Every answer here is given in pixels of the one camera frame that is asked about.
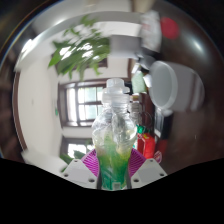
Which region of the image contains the red box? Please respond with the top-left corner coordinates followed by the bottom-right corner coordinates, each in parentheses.
top-left (136, 132), bottom-right (157, 161)

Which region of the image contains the large green leafy plant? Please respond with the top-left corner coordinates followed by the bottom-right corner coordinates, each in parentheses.
top-left (47, 14), bottom-right (112, 82)

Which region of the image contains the white cup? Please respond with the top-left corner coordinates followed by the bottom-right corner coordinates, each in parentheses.
top-left (147, 60), bottom-right (205, 113)

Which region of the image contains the dark-framed window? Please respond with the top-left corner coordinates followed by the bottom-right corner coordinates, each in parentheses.
top-left (57, 80), bottom-right (108, 128)

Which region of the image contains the clear green-label drink bottle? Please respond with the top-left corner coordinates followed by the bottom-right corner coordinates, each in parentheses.
top-left (91, 77), bottom-right (138, 191)

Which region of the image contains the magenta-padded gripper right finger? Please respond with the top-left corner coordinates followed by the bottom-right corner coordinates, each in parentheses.
top-left (125, 148), bottom-right (168, 190)

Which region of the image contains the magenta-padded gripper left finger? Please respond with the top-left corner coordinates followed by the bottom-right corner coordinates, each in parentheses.
top-left (62, 148), bottom-right (102, 190)

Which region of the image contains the flat round red coaster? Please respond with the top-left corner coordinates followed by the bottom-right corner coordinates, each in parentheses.
top-left (160, 16), bottom-right (181, 41)

